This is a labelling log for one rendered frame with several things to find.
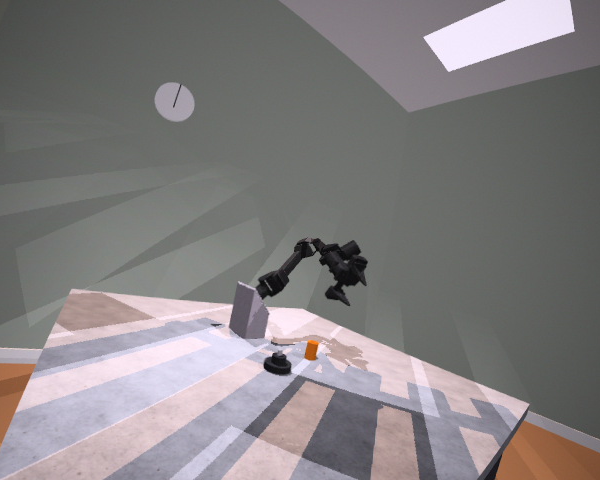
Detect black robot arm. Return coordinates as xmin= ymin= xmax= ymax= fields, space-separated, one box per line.
xmin=255 ymin=238 xmax=361 ymax=300

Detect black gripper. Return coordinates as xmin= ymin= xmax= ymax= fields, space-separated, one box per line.
xmin=325 ymin=255 xmax=368 ymax=306

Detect orange knob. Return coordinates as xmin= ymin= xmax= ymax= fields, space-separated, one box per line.
xmin=304 ymin=340 xmax=318 ymax=360

